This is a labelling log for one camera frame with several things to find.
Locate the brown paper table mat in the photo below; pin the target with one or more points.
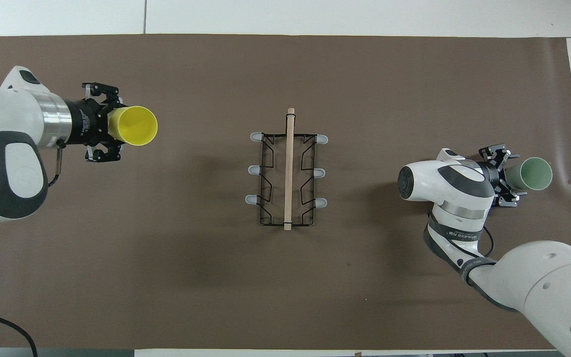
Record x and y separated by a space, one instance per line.
285 277

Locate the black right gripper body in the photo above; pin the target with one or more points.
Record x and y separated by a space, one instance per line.
496 176

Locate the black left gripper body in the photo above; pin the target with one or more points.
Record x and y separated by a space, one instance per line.
87 121

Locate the yellow plastic cup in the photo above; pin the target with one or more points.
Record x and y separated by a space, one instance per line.
134 125

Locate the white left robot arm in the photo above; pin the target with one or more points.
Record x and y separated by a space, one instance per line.
3 148

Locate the pale green plastic cup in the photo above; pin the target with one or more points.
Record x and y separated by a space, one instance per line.
533 173

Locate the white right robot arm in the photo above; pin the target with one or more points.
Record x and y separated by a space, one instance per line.
538 277

